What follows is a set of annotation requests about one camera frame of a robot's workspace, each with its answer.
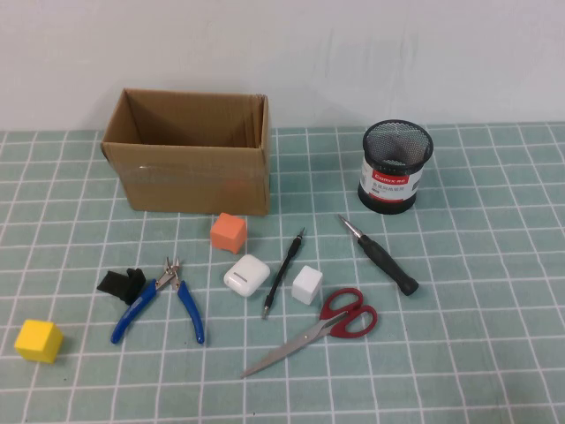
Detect blue-handled cutting pliers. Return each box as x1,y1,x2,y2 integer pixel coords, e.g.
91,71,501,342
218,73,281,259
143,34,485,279
109,257,207,345

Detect white earbuds case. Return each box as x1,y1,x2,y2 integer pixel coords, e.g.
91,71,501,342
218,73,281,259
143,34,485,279
222,254,272,298

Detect brown cardboard box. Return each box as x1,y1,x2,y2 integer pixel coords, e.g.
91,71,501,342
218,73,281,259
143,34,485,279
100,87,271,216

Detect red-handled scissors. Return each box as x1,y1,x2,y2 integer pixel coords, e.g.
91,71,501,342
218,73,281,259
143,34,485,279
240,287,379,379

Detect thick black-handled screwdriver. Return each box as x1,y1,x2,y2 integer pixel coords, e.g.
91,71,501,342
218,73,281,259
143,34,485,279
337,214,419,298

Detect thin black flexible screwdriver shaft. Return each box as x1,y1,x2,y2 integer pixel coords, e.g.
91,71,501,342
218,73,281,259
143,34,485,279
262,227,306,321

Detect black plastic bracket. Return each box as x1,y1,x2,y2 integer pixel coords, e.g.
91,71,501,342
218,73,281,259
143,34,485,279
95,267,147,307

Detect green white-grid tablecloth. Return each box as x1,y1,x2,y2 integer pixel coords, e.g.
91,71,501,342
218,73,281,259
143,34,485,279
0,122,565,424

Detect white cube block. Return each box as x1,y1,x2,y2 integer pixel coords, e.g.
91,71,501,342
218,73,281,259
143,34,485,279
291,264,324,307

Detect orange cube block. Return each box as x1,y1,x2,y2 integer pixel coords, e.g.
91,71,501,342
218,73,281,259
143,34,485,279
209,212,248,255

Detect yellow cube block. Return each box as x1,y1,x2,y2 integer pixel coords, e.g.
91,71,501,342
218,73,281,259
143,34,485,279
14,319,65,365

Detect black mesh pen holder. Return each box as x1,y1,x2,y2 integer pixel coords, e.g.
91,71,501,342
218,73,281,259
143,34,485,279
357,117,435,216

